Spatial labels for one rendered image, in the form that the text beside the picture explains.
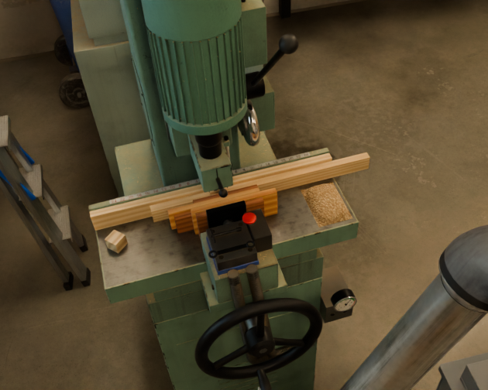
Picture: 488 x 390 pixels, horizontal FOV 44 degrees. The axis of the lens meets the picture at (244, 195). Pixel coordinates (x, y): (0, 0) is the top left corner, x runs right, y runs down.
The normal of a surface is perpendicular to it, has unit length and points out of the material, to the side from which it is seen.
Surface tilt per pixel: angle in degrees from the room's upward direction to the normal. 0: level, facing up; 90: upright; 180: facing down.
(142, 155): 0
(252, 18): 90
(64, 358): 0
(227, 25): 90
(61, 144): 0
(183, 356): 90
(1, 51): 90
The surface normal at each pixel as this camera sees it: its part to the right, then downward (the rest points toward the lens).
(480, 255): -0.87, -0.31
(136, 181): -0.05, -0.68
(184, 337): 0.28, 0.69
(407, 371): -0.32, 0.57
